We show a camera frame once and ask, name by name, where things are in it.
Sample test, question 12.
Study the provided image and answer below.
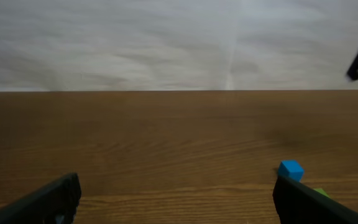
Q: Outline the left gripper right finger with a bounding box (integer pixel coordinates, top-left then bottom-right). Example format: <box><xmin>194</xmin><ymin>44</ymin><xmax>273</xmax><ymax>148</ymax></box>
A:
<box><xmin>272</xmin><ymin>175</ymin><xmax>358</xmax><ymax>224</ymax></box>

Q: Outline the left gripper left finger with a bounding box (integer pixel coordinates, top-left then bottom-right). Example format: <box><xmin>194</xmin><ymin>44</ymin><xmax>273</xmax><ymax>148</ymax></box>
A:
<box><xmin>0</xmin><ymin>172</ymin><xmax>82</xmax><ymax>224</ymax></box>

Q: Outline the green cube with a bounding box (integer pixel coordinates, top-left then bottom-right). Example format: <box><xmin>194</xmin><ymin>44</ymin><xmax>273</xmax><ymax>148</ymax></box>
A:
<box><xmin>313</xmin><ymin>187</ymin><xmax>331</xmax><ymax>198</ymax></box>

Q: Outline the blue cube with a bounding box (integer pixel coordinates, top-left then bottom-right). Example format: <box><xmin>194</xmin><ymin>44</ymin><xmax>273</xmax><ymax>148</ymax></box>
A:
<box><xmin>277</xmin><ymin>160</ymin><xmax>305</xmax><ymax>183</ymax></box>

